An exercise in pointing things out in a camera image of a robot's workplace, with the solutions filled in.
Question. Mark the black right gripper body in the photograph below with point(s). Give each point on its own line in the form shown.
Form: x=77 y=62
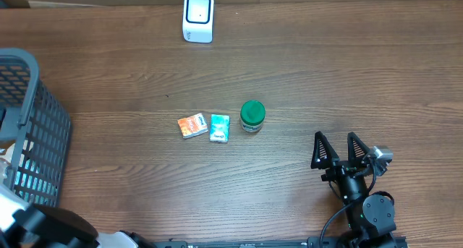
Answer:
x=341 y=168

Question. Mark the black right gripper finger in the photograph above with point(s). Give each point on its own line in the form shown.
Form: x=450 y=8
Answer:
x=324 y=156
x=357 y=149

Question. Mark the green lid jar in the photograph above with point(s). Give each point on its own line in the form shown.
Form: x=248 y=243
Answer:
x=252 y=116

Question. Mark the teal tissue pack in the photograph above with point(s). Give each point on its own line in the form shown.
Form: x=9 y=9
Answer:
x=219 y=128

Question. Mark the orange tissue pack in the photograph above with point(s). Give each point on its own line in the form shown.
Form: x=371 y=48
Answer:
x=192 y=126

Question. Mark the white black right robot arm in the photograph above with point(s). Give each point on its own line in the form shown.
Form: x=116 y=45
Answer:
x=370 y=215

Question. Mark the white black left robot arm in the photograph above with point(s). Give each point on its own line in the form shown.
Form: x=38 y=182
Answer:
x=25 y=224

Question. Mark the white barcode scanner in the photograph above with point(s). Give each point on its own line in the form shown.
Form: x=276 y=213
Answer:
x=197 y=21

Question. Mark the dark grey plastic basket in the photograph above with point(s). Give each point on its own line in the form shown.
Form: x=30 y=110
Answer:
x=35 y=131

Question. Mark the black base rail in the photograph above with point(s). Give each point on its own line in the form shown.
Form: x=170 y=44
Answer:
x=311 y=242

